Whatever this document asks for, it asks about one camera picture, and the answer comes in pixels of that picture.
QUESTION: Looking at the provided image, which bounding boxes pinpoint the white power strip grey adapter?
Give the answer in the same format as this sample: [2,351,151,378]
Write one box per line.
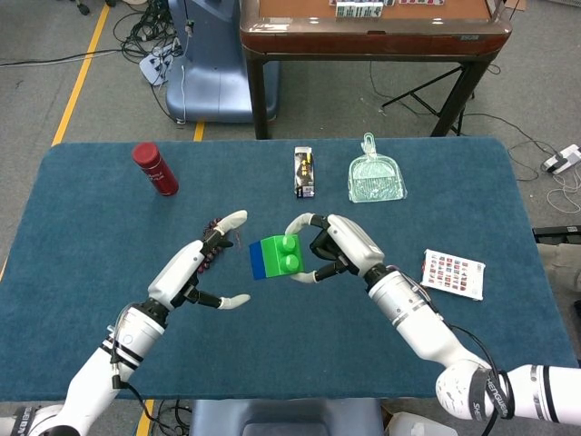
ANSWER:
[541,144,581,175]

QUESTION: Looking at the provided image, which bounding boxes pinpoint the black flat bar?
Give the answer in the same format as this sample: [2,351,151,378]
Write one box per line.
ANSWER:
[531,225,581,244]

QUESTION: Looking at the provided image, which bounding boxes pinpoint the blue toy brick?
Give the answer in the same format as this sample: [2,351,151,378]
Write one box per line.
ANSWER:
[248,240,269,282]

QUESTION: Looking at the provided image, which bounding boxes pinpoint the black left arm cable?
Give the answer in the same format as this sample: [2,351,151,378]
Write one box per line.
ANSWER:
[113,376,158,431]

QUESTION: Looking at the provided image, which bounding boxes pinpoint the mahjong tile row bamboo faces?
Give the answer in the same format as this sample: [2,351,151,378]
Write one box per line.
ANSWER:
[334,2,385,20]

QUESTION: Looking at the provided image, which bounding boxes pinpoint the bunch of purple grapes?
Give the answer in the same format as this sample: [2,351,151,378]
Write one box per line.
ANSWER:
[194,217,241,273]

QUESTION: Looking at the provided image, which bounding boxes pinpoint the clear plastic dustpan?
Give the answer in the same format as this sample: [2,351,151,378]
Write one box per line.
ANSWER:
[348,132,409,204]

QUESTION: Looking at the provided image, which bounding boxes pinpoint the small black white carton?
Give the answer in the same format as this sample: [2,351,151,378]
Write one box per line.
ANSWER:
[292,145,318,200]

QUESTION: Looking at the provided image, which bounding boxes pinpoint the printed colour card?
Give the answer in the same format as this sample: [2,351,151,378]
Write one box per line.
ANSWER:
[419,248,487,302]

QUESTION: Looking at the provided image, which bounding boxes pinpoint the blue carpet table cover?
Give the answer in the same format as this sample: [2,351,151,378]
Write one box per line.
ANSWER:
[0,138,580,403]

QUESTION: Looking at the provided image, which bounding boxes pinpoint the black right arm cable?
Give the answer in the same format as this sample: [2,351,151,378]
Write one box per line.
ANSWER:
[447,320,514,436]

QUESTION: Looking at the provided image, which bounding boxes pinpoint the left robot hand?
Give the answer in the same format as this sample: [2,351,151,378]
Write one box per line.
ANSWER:
[147,209,251,312]

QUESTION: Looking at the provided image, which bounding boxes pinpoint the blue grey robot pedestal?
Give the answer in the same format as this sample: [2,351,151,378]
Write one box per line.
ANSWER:
[165,0,281,124]

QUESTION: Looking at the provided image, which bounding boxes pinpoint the white plastic container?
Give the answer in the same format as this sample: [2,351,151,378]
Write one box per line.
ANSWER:
[385,411,459,436]

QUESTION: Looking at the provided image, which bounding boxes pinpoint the black floor cable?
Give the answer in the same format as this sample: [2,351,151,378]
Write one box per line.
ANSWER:
[0,48,122,68]

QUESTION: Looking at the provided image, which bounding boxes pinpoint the red thermos bottle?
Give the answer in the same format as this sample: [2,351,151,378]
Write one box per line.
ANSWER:
[131,142,180,197]

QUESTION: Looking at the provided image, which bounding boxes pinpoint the blue grey robot torso base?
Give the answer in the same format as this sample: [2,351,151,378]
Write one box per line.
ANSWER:
[188,398,385,436]

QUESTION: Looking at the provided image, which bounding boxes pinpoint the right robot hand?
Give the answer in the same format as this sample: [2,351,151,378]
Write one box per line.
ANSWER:
[284,212,387,283]

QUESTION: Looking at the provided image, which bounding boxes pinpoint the black printed arm strap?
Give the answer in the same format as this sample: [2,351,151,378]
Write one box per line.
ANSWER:
[467,367,517,421]

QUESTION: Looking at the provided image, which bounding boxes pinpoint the white power strip with plugs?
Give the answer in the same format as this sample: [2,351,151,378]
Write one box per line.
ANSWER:
[138,43,181,85]

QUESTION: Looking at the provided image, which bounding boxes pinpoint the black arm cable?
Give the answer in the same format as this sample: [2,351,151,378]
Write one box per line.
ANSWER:
[113,376,158,431]
[447,320,514,436]

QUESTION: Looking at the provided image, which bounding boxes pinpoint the green toy brick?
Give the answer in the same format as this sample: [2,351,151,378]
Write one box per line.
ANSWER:
[261,233,306,279]

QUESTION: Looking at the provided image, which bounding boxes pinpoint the brown mahjong table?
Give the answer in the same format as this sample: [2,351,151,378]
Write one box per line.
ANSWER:
[239,0,514,140]

